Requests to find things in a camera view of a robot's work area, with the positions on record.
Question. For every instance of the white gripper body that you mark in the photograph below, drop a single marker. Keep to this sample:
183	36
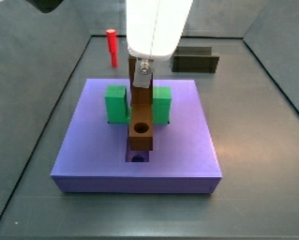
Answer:
155	24

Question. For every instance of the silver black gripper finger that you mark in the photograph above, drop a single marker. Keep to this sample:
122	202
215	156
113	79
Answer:
143	71

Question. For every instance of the brown T-shaped block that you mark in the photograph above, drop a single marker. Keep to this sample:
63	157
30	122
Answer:
141	115

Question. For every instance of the black angled fixture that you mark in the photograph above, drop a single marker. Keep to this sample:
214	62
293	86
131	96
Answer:
194	59

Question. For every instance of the green U-shaped block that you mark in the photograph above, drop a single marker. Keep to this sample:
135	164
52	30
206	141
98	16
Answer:
118	106

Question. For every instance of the red hexagonal peg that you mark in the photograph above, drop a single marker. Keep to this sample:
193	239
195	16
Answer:
113	47

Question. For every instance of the purple base block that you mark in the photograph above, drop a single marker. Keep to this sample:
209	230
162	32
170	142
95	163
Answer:
95	162

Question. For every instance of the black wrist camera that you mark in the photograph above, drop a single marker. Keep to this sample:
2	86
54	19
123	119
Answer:
46	6

